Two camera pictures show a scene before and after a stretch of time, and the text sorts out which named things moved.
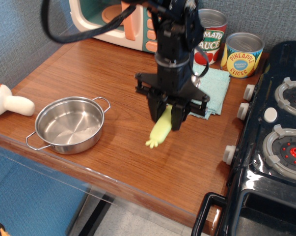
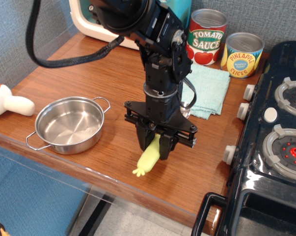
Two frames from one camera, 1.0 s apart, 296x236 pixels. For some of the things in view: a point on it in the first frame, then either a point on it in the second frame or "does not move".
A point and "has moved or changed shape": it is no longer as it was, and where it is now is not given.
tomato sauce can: [215, 22] does not move
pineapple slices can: [241, 54] does not move
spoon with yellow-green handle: [161, 129] has moved or changed shape
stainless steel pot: [72, 125] does not move
